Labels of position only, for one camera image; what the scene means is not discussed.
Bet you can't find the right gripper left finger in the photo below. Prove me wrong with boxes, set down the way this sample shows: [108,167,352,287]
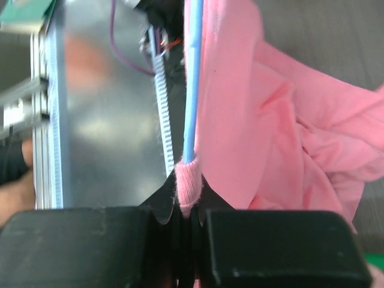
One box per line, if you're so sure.
[1,175,178,287]

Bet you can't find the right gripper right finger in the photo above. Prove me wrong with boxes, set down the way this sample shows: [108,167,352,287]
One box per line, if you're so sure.
[192,183,372,287]

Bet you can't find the pink t shirt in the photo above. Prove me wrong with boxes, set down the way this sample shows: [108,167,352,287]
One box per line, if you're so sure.
[175,1,383,221]

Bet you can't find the light blue wire hanger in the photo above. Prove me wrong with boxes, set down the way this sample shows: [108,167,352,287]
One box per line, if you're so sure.
[183,0,204,164]

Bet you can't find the green garment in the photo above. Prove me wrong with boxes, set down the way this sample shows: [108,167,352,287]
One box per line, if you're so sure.
[363,253,384,271]

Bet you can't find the white slotted cable duct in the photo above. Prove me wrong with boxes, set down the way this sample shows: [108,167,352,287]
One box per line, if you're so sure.
[148,26,174,176]

